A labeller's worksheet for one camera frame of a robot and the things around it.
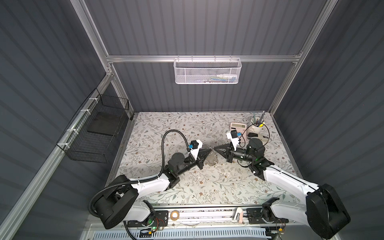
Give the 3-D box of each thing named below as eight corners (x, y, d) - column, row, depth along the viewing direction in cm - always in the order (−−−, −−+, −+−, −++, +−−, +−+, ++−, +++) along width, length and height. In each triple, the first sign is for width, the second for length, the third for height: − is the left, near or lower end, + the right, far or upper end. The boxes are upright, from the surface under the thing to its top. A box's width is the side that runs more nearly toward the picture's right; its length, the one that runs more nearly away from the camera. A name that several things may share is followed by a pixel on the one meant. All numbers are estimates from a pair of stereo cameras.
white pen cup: (248, 136, 107) (252, 127, 99) (245, 127, 113) (249, 117, 105) (261, 136, 107) (266, 127, 99) (257, 127, 113) (262, 117, 105)
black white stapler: (247, 140, 105) (249, 137, 102) (246, 135, 108) (247, 132, 105) (266, 140, 105) (268, 137, 102) (264, 135, 108) (266, 132, 105)
